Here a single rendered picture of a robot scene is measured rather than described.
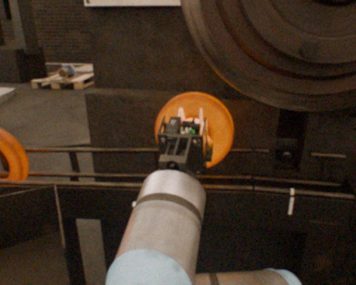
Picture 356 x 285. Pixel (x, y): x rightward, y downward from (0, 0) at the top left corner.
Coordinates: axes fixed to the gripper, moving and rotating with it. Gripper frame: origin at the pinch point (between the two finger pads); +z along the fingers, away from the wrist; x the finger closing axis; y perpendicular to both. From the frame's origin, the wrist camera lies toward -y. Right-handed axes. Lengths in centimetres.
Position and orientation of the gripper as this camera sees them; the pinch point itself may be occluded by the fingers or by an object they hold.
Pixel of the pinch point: (193, 122)
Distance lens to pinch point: 60.0
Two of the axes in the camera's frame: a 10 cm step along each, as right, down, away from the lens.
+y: -0.6, -7.9, -6.1
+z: 1.7, -6.1, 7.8
